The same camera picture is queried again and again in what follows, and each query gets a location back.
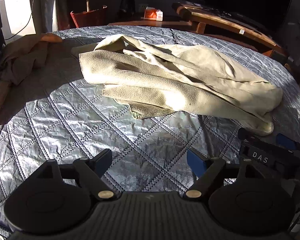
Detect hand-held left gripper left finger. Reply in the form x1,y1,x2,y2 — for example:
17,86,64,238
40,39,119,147
36,149,115,201

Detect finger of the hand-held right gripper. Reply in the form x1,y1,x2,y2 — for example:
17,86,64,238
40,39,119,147
237,127,253,142
276,133,300,153

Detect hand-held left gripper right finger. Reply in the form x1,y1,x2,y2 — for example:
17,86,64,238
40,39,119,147
183,148,263,201

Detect beige fleece garment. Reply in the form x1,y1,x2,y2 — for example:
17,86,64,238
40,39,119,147
79,34,283,137

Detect silver quilted mat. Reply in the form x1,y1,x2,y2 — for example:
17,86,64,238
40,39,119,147
0,26,300,230

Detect wooden television stand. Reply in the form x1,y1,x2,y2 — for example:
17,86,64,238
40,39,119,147
173,2,290,58

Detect tan garment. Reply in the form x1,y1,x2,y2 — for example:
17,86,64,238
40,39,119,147
0,33,63,127

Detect red plant pot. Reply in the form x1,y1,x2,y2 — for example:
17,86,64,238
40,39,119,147
70,5,108,28

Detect orange tissue box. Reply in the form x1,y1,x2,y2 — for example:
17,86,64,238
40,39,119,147
144,6,163,21

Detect grey curtain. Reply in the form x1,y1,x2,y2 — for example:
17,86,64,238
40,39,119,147
40,0,71,32

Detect bright window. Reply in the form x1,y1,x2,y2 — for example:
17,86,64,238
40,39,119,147
0,0,58,41

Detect black speaker with ring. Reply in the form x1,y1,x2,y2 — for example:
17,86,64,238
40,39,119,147
119,0,136,20

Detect black cable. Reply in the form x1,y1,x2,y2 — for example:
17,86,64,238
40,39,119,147
4,0,37,40

